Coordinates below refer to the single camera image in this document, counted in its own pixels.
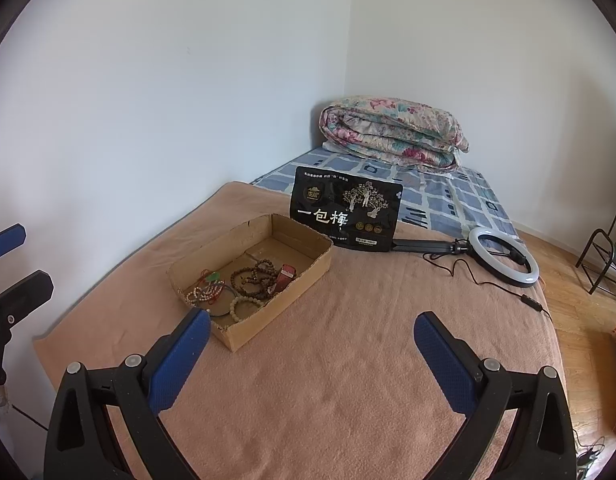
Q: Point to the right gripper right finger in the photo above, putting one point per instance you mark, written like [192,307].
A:
[453,363]

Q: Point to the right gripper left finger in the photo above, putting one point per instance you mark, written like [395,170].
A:
[171,360]

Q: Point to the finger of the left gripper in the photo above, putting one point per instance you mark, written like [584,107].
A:
[24,297]
[11,238]

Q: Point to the open cardboard box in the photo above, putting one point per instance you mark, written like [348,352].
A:
[248,259]

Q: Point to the red small box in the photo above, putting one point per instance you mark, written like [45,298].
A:
[285,276]

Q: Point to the black metal shelf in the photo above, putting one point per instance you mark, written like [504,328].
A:
[597,261]

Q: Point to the black snack bag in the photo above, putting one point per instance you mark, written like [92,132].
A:
[354,212]

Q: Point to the folded floral quilt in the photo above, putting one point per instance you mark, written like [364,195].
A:
[396,131]

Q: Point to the white ring light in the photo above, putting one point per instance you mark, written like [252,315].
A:
[501,255]

